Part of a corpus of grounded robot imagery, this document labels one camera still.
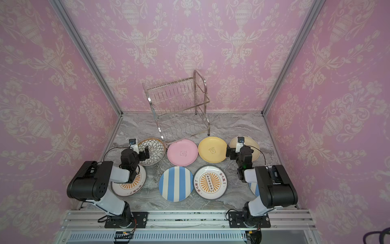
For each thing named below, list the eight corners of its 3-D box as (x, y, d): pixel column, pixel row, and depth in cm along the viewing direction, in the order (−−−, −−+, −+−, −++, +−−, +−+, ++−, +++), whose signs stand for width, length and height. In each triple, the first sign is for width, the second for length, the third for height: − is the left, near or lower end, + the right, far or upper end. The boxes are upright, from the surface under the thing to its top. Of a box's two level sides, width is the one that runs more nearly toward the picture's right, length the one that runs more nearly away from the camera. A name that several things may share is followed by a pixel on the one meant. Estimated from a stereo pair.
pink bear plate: (166, 165, 94) (165, 163, 91) (169, 142, 105) (169, 139, 102) (198, 165, 94) (198, 163, 91) (198, 142, 105) (198, 139, 103)
